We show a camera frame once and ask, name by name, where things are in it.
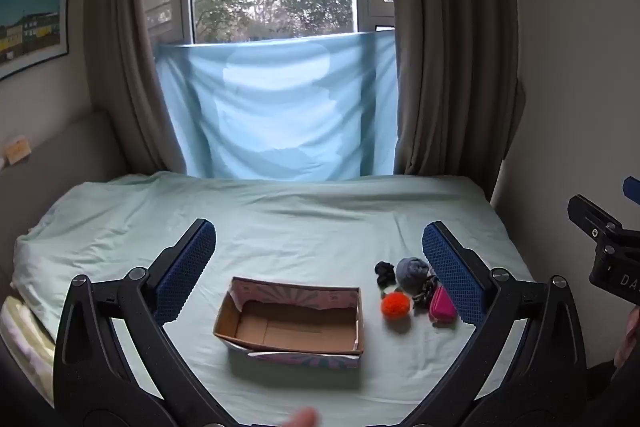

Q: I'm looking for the pale green bed sheet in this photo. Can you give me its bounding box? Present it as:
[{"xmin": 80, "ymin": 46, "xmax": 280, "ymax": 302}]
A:
[{"xmin": 10, "ymin": 172, "xmax": 541, "ymax": 427}]

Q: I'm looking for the black scrunchie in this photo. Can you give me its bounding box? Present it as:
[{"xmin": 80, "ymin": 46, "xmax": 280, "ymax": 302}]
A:
[{"xmin": 375, "ymin": 261, "xmax": 399, "ymax": 289}]

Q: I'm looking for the beige bed frame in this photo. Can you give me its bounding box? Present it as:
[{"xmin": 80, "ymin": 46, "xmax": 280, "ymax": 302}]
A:
[{"xmin": 0, "ymin": 107, "xmax": 126, "ymax": 228}]

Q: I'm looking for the orange fluffy pompom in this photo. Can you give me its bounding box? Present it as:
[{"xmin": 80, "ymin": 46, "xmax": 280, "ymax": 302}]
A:
[{"xmin": 378, "ymin": 289, "xmax": 412, "ymax": 321}]

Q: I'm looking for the magenta pouch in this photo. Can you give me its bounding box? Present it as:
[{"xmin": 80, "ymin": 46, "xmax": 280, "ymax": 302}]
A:
[{"xmin": 429, "ymin": 285, "xmax": 457, "ymax": 325}]

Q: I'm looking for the small yellow pink box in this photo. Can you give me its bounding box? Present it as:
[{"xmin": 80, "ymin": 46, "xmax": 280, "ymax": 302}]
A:
[{"xmin": 4, "ymin": 136, "xmax": 32, "ymax": 166}]

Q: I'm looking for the light blue hanging sheet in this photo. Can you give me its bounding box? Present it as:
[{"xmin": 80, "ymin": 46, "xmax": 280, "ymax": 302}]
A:
[{"xmin": 155, "ymin": 32, "xmax": 401, "ymax": 180}]

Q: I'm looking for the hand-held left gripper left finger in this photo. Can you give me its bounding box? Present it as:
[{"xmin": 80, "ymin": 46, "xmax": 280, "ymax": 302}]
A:
[{"xmin": 54, "ymin": 219, "xmax": 221, "ymax": 415}]

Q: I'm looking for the framed wall picture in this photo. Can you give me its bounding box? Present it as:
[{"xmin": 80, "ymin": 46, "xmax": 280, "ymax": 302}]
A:
[{"xmin": 0, "ymin": 0, "xmax": 71, "ymax": 82}]

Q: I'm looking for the grey rolled sock ball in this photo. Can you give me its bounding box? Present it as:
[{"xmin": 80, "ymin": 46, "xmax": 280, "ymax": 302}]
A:
[{"xmin": 396, "ymin": 257, "xmax": 432, "ymax": 294}]

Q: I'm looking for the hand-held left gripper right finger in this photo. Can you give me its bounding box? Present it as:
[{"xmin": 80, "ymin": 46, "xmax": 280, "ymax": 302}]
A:
[{"xmin": 400, "ymin": 222, "xmax": 586, "ymax": 425}]

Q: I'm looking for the cardboard box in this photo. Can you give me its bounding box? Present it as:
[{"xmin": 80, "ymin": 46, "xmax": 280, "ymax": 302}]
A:
[{"xmin": 213, "ymin": 277, "xmax": 363, "ymax": 370}]

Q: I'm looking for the brown curtain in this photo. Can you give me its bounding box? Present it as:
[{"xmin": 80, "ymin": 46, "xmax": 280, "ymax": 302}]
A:
[
  {"xmin": 85, "ymin": 0, "xmax": 193, "ymax": 175},
  {"xmin": 387, "ymin": 0, "xmax": 528, "ymax": 180}
]

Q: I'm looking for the pale yellow bedding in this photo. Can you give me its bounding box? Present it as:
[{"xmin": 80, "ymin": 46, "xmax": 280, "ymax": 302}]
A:
[{"xmin": 0, "ymin": 294, "xmax": 57, "ymax": 408}]

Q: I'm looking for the person's left hand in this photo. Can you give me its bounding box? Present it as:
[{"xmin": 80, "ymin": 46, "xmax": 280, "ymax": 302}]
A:
[{"xmin": 280, "ymin": 408, "xmax": 319, "ymax": 427}]

